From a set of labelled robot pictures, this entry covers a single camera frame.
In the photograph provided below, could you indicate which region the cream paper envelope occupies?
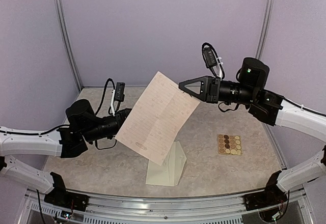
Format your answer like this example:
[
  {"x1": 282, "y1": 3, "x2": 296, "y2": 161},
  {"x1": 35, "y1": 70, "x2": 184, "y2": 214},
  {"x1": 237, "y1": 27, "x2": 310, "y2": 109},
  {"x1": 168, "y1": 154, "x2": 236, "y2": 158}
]
[{"x1": 145, "y1": 141, "x2": 187, "y2": 187}]

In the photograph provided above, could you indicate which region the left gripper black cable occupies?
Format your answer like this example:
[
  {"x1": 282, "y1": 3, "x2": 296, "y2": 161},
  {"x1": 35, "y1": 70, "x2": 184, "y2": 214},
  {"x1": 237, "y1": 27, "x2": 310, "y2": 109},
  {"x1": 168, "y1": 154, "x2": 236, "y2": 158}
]
[{"x1": 94, "y1": 78, "x2": 115, "y2": 150}]

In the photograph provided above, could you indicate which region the right aluminium frame post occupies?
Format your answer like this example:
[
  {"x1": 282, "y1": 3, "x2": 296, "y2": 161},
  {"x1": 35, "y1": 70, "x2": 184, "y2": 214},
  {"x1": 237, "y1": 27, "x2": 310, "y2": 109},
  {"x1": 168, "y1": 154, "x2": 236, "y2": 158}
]
[{"x1": 255, "y1": 0, "x2": 275, "y2": 60}]

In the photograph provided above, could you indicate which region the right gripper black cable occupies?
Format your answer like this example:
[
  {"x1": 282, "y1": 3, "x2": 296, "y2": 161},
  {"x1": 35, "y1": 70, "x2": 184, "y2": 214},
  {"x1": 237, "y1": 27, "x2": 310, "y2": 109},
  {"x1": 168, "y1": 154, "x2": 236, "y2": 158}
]
[{"x1": 201, "y1": 42, "x2": 240, "y2": 113}]

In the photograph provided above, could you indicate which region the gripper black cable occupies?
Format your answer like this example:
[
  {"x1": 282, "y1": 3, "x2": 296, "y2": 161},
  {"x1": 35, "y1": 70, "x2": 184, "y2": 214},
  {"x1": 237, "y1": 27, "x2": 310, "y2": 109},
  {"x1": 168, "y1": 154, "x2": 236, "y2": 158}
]
[
  {"x1": 201, "y1": 42, "x2": 240, "y2": 113},
  {"x1": 94, "y1": 78, "x2": 115, "y2": 150}
]

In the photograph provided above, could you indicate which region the left aluminium frame post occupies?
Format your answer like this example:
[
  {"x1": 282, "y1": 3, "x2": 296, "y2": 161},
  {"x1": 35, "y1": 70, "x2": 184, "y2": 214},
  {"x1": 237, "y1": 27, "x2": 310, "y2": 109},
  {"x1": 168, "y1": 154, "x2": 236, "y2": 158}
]
[{"x1": 54, "y1": 0, "x2": 83, "y2": 92}]

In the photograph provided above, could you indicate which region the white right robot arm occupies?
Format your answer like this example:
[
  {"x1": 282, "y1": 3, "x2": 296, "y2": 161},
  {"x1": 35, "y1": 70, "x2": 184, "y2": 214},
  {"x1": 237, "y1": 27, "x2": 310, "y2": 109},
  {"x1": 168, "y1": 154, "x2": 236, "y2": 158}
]
[{"x1": 179, "y1": 58, "x2": 325, "y2": 206}]

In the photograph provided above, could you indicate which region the aluminium frame post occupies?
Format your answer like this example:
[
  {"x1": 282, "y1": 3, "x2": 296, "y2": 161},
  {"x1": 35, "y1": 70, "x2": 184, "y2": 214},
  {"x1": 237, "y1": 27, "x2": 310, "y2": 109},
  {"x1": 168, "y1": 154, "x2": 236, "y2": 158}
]
[
  {"x1": 255, "y1": 0, "x2": 275, "y2": 60},
  {"x1": 54, "y1": 0, "x2": 83, "y2": 92}
]

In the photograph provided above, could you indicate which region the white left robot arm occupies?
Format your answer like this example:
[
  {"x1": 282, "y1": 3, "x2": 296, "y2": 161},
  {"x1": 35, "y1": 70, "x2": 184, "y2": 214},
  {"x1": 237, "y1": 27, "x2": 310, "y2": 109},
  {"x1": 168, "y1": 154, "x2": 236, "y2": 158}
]
[{"x1": 1, "y1": 99, "x2": 131, "y2": 206}]

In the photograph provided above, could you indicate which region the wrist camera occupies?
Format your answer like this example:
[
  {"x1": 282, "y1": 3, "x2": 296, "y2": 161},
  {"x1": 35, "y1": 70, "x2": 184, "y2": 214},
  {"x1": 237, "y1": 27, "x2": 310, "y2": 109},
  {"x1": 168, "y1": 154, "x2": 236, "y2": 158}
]
[
  {"x1": 109, "y1": 82, "x2": 125, "y2": 116},
  {"x1": 202, "y1": 43, "x2": 225, "y2": 79}
]

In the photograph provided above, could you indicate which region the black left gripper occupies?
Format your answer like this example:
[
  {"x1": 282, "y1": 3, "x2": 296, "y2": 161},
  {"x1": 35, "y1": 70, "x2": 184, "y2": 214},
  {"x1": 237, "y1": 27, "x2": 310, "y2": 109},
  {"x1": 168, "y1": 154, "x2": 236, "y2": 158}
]
[{"x1": 82, "y1": 108, "x2": 155, "y2": 143}]

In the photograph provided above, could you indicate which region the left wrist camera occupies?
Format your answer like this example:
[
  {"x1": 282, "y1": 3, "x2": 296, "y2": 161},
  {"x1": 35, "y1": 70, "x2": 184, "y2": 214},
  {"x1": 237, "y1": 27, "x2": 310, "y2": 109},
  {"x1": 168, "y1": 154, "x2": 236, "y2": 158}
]
[{"x1": 109, "y1": 82, "x2": 125, "y2": 116}]

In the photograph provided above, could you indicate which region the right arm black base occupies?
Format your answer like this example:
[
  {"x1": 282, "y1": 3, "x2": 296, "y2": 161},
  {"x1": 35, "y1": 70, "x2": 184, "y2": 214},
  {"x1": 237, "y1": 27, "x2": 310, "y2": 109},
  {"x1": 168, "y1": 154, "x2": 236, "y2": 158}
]
[{"x1": 243, "y1": 171, "x2": 288, "y2": 211}]

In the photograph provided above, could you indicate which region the brown sticker sheet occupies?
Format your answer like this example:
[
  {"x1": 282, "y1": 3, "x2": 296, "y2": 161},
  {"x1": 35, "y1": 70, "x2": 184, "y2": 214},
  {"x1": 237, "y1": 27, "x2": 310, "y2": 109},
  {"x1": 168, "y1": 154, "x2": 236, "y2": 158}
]
[{"x1": 217, "y1": 134, "x2": 242, "y2": 155}]

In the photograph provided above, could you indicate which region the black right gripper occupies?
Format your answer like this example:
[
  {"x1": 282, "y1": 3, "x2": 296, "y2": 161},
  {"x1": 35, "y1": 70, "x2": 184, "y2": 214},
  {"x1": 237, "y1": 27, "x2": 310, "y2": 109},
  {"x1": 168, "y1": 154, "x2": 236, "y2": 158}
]
[{"x1": 179, "y1": 75, "x2": 257, "y2": 105}]

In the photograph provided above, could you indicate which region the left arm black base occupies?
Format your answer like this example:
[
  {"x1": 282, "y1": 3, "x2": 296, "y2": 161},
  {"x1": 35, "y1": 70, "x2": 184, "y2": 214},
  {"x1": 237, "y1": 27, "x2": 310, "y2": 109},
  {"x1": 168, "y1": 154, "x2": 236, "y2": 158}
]
[{"x1": 44, "y1": 172, "x2": 89, "y2": 212}]

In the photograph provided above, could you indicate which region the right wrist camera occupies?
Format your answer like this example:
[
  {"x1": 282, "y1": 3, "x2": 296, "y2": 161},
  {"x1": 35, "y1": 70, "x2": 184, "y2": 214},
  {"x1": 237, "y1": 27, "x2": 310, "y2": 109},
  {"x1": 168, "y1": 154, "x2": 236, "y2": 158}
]
[{"x1": 202, "y1": 43, "x2": 225, "y2": 79}]

